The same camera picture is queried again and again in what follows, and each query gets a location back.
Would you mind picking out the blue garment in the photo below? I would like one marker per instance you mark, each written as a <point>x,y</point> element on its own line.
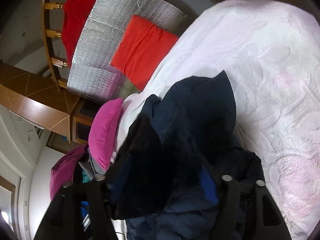
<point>85,213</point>

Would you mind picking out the wooden headboard frame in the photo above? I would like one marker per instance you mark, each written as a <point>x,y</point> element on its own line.
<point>55,63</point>

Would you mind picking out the white pink bed blanket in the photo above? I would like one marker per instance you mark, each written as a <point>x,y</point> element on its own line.
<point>270,52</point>

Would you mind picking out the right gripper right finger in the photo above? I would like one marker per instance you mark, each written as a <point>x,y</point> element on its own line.
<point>247,209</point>

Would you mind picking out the navy blue puffer jacket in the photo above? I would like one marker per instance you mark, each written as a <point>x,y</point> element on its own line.
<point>167,178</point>

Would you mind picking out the silver foil insulation mat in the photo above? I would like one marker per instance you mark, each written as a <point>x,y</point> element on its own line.
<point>91,74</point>

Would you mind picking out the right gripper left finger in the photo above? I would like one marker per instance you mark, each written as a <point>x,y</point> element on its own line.
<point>63,219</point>

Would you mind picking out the red pillow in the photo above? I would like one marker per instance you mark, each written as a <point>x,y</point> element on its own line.
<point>142,48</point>

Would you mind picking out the brown wooden nightstand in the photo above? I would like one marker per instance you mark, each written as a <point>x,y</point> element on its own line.
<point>38,100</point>

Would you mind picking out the red cloth on headboard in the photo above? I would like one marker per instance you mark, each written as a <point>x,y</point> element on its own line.
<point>76,13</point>

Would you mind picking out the grey garment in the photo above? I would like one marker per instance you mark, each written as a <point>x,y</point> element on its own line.
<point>91,166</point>

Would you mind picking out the teal garment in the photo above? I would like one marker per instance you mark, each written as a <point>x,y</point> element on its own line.
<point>85,177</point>

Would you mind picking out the magenta garment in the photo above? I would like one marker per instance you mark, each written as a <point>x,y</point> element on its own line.
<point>63,170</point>

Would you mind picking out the pink pillow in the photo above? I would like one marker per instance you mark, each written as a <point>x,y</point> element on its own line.
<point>103,132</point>

